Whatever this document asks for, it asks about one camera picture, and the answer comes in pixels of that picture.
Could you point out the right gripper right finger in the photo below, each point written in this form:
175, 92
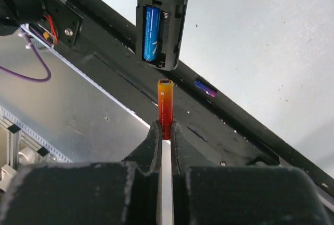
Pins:
205, 193

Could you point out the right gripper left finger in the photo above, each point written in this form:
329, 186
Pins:
124, 192

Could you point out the red orange AAA battery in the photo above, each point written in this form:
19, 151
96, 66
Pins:
165, 89

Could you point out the purple blue AAA battery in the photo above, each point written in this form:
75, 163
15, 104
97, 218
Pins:
205, 87

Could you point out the black remote control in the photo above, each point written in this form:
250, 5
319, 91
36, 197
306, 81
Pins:
172, 18

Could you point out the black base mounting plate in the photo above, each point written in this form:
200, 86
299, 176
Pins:
101, 44

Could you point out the white slotted cable duct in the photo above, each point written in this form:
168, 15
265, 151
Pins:
8, 119

